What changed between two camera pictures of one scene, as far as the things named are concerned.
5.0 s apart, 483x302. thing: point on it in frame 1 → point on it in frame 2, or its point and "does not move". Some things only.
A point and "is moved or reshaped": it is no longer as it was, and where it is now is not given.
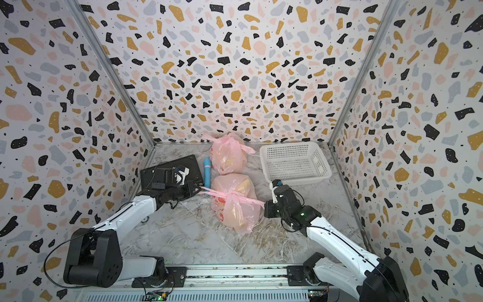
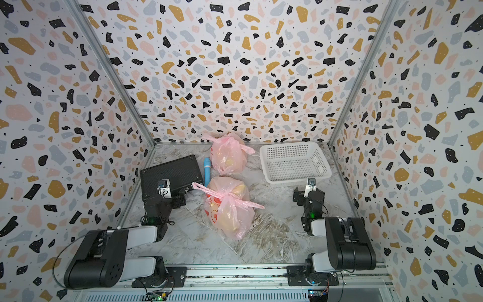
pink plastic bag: (228, 154) does not move
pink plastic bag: (234, 202) is moved or reshaped
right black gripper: (268, 206) → (302, 198)
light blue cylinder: (207, 170) does not move
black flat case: (194, 172) does not move
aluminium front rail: (222, 283) does not move
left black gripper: (188, 191) → (175, 204)
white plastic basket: (295, 163) does not move
